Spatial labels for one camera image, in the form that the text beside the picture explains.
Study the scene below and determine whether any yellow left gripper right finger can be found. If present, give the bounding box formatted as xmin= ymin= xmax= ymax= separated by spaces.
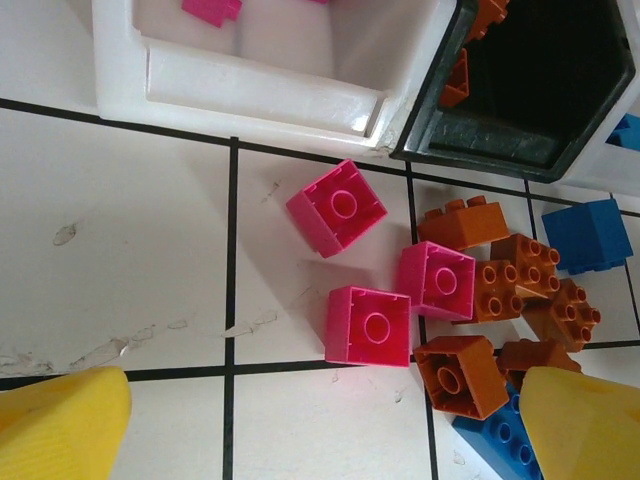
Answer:
xmin=519 ymin=366 xmax=640 ymax=480

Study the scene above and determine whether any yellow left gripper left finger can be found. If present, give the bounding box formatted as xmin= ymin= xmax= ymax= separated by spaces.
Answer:
xmin=0 ymin=365 xmax=132 ymax=480

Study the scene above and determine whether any black plastic bin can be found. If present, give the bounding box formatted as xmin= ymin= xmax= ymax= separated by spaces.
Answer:
xmin=388 ymin=0 xmax=638 ymax=184

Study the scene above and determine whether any blue square lego brick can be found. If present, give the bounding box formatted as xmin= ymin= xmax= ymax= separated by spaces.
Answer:
xmin=540 ymin=197 xmax=636 ymax=276
xmin=606 ymin=112 xmax=640 ymax=151

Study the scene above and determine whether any long blue lego brick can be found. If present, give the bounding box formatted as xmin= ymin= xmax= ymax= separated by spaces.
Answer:
xmin=450 ymin=382 xmax=545 ymax=480

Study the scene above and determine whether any white plastic bin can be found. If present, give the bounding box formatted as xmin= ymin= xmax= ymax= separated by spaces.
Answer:
xmin=562 ymin=0 xmax=640 ymax=195
xmin=91 ymin=0 xmax=454 ymax=152

